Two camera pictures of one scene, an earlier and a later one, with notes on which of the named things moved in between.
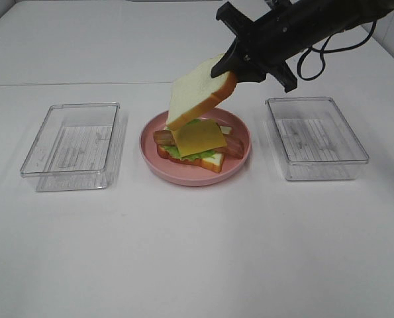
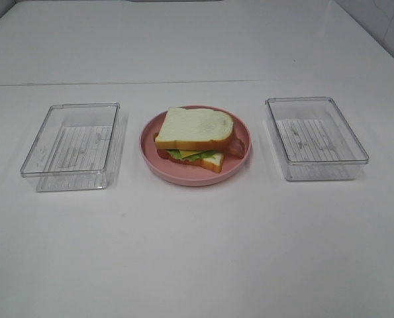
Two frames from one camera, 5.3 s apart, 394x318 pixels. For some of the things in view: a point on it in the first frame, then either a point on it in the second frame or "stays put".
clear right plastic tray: x=318 y=141 stays put
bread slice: x=216 y=162 stays put
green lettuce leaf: x=174 y=151 stays put
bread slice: x=194 y=89 -> x=195 y=128
